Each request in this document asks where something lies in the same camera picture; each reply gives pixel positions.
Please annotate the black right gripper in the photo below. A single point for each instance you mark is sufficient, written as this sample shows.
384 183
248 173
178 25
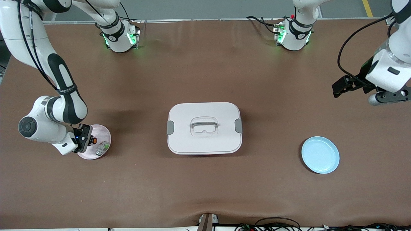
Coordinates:
78 132

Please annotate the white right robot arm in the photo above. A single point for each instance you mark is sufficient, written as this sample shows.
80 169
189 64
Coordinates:
41 128

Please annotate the pale pink round plate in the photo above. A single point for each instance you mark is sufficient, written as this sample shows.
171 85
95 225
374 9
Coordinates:
102 133

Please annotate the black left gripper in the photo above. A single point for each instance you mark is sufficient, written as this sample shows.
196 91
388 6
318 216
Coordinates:
362 78

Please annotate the light blue round plate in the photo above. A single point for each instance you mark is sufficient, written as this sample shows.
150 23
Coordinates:
321 155

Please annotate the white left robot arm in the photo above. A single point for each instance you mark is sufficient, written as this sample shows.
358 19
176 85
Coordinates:
382 77

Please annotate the aluminium frame profile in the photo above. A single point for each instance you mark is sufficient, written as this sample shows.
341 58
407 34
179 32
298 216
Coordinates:
389 20

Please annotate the brown table cover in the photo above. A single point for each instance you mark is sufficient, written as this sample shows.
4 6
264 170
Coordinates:
205 186

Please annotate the metal bracket at table edge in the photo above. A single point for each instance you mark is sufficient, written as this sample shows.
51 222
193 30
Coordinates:
205 223

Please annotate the green push button switch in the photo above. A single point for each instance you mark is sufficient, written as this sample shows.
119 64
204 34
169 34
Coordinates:
103 148

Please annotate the grey box latch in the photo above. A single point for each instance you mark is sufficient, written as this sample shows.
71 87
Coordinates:
238 125
170 127

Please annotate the white lidded storage box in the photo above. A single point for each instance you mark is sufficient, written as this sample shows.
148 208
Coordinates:
192 144

